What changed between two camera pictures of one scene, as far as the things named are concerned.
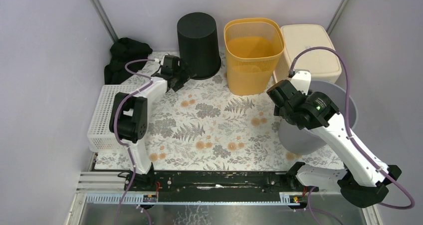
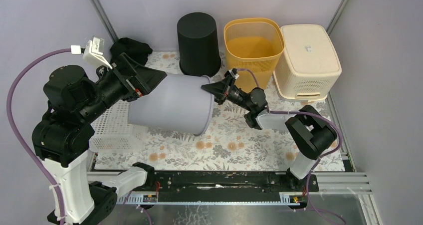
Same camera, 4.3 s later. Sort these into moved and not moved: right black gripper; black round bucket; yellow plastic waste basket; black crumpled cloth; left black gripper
Moved: left black gripper; right black gripper
Not moved: black crumpled cloth; yellow plastic waste basket; black round bucket
